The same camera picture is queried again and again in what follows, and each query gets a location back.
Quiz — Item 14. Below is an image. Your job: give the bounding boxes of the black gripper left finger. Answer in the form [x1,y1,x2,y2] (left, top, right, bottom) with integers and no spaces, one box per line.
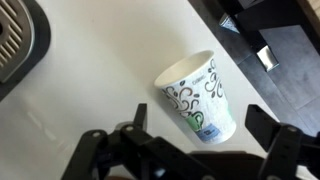
[60,102,224,180]

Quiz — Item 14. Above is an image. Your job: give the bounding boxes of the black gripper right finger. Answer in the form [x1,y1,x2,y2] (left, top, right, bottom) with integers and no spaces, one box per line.
[244,103,320,180]

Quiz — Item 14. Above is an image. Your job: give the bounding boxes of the patterned paper cup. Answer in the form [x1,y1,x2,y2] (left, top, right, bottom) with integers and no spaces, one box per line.
[153,49,238,145]

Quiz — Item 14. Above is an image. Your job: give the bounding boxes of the light wooden table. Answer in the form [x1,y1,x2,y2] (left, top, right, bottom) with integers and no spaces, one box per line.
[295,0,320,38]

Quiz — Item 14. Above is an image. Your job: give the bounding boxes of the black silver coffee maker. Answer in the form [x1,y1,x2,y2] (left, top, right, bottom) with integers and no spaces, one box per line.
[0,0,52,103]

